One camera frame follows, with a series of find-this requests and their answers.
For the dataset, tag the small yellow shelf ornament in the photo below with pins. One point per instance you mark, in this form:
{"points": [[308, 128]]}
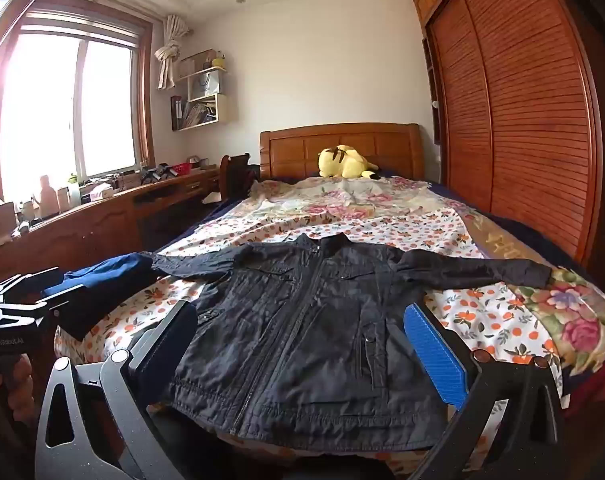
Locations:
{"points": [[218, 61]]}

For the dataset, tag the yellow plush toy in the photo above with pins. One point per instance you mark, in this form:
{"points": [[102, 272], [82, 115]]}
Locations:
{"points": [[340, 162]]}

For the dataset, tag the cardboard box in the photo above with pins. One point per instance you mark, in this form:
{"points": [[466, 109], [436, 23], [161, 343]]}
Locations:
{"points": [[192, 62]]}

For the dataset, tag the wardrobe side shelf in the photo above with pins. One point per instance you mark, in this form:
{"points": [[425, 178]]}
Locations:
{"points": [[432, 85]]}

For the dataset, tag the black jacket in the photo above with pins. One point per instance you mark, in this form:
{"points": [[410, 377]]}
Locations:
{"points": [[292, 335]]}

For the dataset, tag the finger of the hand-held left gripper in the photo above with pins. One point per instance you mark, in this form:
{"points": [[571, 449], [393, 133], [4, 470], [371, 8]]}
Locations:
{"points": [[62, 305], [27, 282]]}

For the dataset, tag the wooden bed headboard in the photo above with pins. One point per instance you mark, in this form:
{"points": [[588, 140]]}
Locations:
{"points": [[292, 150]]}

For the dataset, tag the navy blue folded garment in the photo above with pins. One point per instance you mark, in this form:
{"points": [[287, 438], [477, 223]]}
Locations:
{"points": [[112, 270]]}

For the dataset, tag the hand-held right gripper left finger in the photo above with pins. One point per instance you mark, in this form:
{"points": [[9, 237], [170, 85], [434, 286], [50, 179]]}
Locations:
{"points": [[165, 345]]}

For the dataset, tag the tissue box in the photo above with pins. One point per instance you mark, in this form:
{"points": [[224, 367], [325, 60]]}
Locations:
{"points": [[101, 192]]}

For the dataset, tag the wooden desk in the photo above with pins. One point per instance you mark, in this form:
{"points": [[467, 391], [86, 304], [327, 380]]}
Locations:
{"points": [[82, 230]]}

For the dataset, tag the backlit bottle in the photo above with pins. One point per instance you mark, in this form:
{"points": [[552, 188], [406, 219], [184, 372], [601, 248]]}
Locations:
{"points": [[46, 197]]}

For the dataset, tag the green lid bottle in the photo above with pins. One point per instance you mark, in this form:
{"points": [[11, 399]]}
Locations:
{"points": [[73, 187]]}

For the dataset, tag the golden rose print quilt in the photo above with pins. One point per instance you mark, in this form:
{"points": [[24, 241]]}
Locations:
{"points": [[577, 320]]}

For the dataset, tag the wooden chair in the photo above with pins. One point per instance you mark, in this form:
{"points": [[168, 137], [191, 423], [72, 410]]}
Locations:
{"points": [[235, 175]]}

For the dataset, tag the tied beige curtain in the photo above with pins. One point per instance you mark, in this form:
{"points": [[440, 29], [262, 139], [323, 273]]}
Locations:
{"points": [[170, 50]]}

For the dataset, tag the pink floral blanket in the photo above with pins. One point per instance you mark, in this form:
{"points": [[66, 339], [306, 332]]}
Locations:
{"points": [[332, 200]]}

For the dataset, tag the person's left hand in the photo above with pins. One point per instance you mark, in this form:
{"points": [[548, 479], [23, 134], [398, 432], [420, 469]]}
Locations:
{"points": [[17, 380]]}

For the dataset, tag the wooden louvered wardrobe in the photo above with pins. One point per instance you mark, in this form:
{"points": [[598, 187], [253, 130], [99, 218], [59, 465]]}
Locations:
{"points": [[522, 110]]}

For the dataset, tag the white paper sheet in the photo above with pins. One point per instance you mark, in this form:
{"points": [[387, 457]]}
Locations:
{"points": [[213, 199]]}

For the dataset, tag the orange print bedsheet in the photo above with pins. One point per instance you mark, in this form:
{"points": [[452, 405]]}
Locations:
{"points": [[482, 320]]}

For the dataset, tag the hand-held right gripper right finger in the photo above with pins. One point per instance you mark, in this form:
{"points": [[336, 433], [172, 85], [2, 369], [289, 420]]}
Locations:
{"points": [[435, 355]]}

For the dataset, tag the row of books and files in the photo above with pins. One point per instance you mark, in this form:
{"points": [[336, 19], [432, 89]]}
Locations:
{"points": [[197, 112]]}

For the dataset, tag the white shopping bag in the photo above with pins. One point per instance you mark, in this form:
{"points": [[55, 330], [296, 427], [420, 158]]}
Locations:
{"points": [[207, 82]]}

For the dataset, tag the wooden framed window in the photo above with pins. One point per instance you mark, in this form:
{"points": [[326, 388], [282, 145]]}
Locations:
{"points": [[57, 100]]}

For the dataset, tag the white wall shelf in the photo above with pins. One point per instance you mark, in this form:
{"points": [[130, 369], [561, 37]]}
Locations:
{"points": [[222, 110]]}

